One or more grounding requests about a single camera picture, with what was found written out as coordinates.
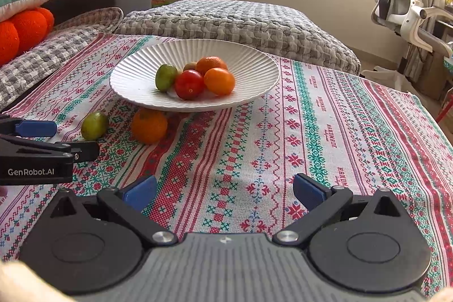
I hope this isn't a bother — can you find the red tomato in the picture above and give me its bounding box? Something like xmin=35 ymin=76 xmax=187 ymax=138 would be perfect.
xmin=174 ymin=69 xmax=205 ymax=101

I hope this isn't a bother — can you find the printed patterned tablecloth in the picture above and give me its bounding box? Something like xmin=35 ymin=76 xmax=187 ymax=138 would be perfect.
xmin=0 ymin=32 xmax=453 ymax=292

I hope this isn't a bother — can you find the grey quilted sofa cover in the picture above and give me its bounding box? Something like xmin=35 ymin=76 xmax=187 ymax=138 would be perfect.
xmin=0 ymin=7 xmax=124 ymax=112

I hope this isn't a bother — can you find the orange knitted cushion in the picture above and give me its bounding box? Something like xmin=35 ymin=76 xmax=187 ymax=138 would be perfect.
xmin=0 ymin=7 xmax=55 ymax=68

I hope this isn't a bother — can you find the green round fruit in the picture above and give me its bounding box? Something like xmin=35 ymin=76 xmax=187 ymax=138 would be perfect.
xmin=81 ymin=111 xmax=110 ymax=141
xmin=155 ymin=63 xmax=179 ymax=93

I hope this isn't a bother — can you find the red plastic chair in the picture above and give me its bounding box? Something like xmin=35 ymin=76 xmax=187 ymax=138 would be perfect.
xmin=435 ymin=100 xmax=453 ymax=125

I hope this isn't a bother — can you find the grey quilted ottoman cover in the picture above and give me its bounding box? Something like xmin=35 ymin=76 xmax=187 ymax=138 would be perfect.
xmin=112 ymin=0 xmax=362 ymax=76

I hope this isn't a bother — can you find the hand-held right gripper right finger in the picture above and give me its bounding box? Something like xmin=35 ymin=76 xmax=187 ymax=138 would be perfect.
xmin=272 ymin=173 xmax=407 ymax=248

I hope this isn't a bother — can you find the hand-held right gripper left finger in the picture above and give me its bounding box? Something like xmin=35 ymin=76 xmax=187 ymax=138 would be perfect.
xmin=50 ymin=175 xmax=178 ymax=248

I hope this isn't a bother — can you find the large orange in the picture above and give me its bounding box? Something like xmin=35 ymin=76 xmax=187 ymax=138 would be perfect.
xmin=196 ymin=56 xmax=229 ymax=76

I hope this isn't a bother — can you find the white ribbed plate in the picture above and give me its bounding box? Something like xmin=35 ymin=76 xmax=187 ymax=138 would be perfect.
xmin=109 ymin=39 xmax=280 ymax=112

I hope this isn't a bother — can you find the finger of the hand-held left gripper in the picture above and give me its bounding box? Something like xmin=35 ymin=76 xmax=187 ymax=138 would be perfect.
xmin=0 ymin=134 xmax=100 ymax=163
xmin=0 ymin=114 xmax=58 ymax=139

